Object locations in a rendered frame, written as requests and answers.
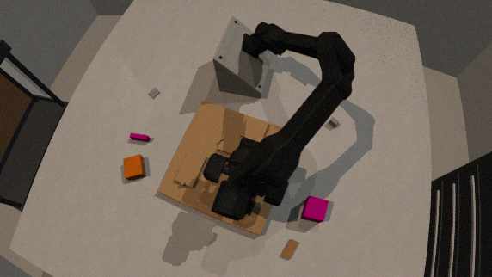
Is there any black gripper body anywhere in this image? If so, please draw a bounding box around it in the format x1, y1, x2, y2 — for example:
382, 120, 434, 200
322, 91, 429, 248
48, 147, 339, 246
203, 153, 289, 206

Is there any small brown rectangular tile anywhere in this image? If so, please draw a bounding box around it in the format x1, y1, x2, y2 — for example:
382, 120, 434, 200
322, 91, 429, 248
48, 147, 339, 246
281, 239, 298, 260

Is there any magenta rectangular bar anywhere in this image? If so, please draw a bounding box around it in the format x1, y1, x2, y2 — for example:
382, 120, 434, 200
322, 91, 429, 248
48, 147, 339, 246
130, 133, 151, 143

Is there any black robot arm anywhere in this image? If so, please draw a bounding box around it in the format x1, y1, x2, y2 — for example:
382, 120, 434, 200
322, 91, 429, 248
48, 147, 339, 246
211, 22, 356, 221

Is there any orange block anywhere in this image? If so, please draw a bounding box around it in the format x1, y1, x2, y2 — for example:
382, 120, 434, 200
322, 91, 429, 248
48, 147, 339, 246
123, 154, 146, 181

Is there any magenta block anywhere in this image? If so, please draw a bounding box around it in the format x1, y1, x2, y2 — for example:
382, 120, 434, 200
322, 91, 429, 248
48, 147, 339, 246
301, 195, 329, 223

